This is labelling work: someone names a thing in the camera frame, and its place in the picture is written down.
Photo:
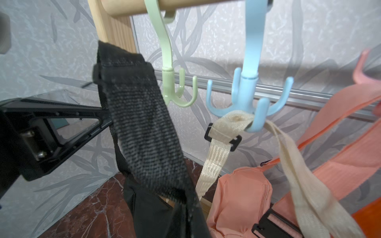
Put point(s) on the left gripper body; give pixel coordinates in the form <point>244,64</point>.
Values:
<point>28,150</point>

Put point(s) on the blue hook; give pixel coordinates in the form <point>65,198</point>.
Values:
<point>245,79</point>

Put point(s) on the dark orange sling bag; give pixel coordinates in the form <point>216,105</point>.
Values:
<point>369,219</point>

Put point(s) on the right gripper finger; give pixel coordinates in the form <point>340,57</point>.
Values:
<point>74,125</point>

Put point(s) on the black sling bag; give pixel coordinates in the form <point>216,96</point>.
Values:
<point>158,190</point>

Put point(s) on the wooden hanging rack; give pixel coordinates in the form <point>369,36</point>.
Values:
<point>113,22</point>

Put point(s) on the left pink hook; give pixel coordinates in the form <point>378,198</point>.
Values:
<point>359,77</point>

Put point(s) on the pink sling bag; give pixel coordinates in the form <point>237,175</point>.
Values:
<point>241,207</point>

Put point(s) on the left green hook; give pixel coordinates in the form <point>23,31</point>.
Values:
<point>168,75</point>

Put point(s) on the cream white sling bag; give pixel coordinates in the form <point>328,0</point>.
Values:
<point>318,213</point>

